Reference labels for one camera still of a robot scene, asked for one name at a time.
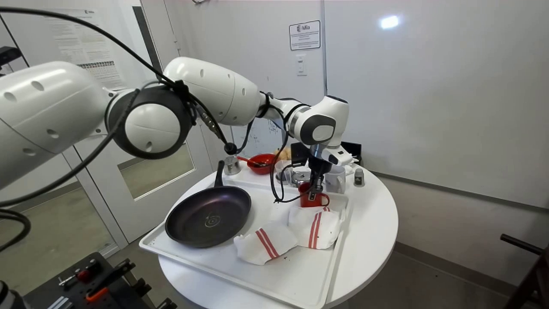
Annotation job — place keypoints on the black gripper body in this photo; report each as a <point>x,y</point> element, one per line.
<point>319,166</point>

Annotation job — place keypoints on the red plastic cup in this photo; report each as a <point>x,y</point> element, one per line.
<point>310,198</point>

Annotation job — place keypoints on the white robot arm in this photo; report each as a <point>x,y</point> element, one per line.
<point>216,92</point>

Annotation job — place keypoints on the silver metal cup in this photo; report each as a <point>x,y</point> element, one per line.
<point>231,166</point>

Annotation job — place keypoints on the black box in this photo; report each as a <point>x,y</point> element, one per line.
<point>351,152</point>

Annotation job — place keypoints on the small gray metal shaker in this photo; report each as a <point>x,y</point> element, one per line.
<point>358,176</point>

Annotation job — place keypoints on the flat white red-striped towel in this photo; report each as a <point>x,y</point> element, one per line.
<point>317,226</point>

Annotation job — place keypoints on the red bowl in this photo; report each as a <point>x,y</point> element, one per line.
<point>260,166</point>

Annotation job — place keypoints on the round white table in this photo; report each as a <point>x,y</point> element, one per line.
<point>370,229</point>

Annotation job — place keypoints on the crumpled white red-striped towel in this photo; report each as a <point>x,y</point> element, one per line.
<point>264,245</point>

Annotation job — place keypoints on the white plastic tray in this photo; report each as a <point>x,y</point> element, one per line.
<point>284,276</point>

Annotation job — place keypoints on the black frying pan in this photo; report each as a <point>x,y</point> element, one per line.
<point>205,221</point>

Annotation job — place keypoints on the printed paper sign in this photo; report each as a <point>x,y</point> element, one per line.
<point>303,35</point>

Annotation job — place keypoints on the whiteboard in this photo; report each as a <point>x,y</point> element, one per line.
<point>446,104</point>

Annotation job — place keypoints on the white door with window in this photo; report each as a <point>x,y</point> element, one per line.
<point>171,217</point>

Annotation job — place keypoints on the dark chair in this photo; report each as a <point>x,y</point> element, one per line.
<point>533,281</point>

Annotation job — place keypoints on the black tool cart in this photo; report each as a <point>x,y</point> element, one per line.
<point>61,293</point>

